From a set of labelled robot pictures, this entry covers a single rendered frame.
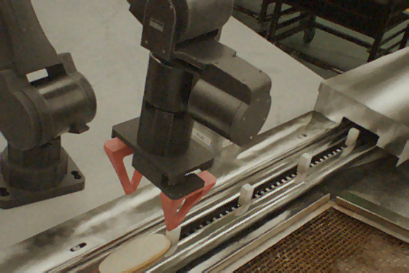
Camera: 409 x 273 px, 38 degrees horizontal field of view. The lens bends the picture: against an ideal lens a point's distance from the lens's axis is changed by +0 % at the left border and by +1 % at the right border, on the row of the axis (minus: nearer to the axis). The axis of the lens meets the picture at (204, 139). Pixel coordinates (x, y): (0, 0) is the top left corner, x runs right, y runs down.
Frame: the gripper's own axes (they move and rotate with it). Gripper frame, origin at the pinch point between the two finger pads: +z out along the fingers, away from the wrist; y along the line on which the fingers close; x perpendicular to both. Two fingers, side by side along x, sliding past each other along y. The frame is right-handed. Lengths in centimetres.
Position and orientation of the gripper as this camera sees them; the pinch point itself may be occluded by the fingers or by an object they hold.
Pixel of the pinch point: (151, 205)
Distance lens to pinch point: 68.6
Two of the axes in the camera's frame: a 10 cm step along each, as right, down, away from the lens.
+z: -1.9, 8.1, 5.5
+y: 7.0, 5.0, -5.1
